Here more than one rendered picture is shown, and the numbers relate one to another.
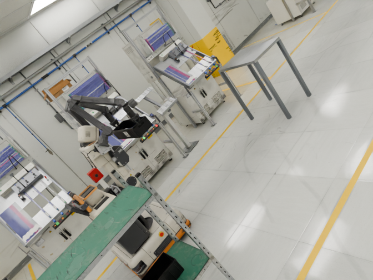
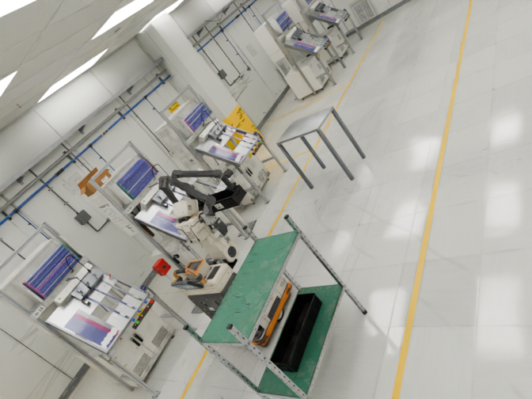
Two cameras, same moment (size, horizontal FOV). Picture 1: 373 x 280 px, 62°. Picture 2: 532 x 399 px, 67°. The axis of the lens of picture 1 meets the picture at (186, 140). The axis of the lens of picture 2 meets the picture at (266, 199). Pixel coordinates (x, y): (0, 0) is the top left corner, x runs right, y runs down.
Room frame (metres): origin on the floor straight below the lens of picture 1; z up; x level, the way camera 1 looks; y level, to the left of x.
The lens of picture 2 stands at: (-0.69, 1.10, 2.33)
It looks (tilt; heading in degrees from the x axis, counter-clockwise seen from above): 23 degrees down; 343
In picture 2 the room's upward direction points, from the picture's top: 40 degrees counter-clockwise
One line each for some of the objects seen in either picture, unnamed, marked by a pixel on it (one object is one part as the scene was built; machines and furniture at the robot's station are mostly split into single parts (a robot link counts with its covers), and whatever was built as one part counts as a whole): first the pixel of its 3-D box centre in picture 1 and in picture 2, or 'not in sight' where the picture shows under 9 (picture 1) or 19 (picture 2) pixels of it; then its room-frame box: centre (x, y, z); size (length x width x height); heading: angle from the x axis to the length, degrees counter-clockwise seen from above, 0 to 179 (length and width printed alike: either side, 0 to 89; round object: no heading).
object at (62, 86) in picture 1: (64, 83); (102, 173); (4.73, 0.88, 1.82); 0.68 x 0.30 x 0.20; 116
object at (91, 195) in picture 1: (91, 195); (196, 270); (2.68, 0.98, 0.87); 0.23 x 0.15 x 0.11; 25
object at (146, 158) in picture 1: (138, 158); (191, 248); (4.59, 0.75, 0.31); 0.70 x 0.65 x 0.62; 116
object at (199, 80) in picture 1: (190, 81); (233, 161); (5.08, -0.64, 0.65); 1.01 x 0.73 x 1.29; 26
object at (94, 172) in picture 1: (111, 191); (180, 284); (3.85, 1.19, 0.39); 0.24 x 0.24 x 0.78; 26
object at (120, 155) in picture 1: (114, 154); (210, 227); (2.85, 0.61, 0.99); 0.28 x 0.16 x 0.22; 25
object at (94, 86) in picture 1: (89, 91); (135, 179); (4.51, 0.65, 1.52); 0.51 x 0.13 x 0.27; 116
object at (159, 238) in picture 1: (149, 236); (251, 308); (2.73, 0.88, 0.16); 0.67 x 0.64 x 0.25; 115
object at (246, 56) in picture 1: (263, 82); (321, 150); (3.55, -1.16, 0.40); 0.70 x 0.45 x 0.80; 19
